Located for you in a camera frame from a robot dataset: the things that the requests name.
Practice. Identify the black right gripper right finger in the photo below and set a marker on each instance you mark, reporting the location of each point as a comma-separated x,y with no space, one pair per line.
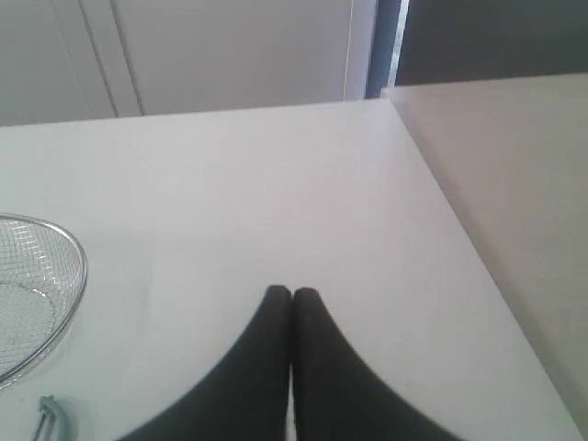
336,394

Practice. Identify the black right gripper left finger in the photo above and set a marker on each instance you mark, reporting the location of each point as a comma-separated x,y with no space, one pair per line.
245,396

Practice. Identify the teal handled peeler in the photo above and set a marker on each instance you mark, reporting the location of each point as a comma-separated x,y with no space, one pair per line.
54,423

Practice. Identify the steel wire mesh basket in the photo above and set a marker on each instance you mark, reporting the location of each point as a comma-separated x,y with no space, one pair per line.
44,272

